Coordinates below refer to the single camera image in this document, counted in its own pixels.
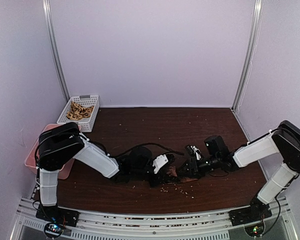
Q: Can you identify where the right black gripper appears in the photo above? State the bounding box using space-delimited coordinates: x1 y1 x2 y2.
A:
175 154 220 179

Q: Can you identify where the dark red patterned tie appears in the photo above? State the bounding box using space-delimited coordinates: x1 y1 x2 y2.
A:
163 166 201 184

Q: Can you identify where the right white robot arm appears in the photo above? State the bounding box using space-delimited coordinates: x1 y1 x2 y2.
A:
176 120 300 221

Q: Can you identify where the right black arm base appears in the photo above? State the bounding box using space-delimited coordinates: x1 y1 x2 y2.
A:
228 195 272 226

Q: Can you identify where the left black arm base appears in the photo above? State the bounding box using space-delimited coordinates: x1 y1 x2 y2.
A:
35 202 80 227

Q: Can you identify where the white perforated plastic basket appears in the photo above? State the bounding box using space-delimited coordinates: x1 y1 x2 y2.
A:
56 95 100 133

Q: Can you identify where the leopard print tie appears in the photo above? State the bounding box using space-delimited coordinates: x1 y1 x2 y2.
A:
66 101 94 121

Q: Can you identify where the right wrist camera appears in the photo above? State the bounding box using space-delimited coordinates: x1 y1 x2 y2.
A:
184 145 203 161

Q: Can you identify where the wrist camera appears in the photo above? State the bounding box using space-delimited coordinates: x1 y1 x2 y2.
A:
152 153 175 174
184 145 203 161

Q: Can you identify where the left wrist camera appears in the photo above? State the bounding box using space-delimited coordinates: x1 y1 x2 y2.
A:
152 153 175 174

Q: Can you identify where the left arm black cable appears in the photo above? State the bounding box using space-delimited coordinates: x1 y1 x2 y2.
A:
99 142 185 161

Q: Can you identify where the aluminium front rail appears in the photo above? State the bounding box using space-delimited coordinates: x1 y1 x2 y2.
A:
11 197 298 240

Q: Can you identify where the right aluminium frame post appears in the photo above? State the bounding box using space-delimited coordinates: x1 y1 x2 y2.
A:
231 0 263 113

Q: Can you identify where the aluminium frame post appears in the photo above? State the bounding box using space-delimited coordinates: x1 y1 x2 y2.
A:
42 0 70 101
231 0 263 113

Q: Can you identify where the left aluminium frame post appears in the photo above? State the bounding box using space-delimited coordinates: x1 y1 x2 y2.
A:
42 0 70 101

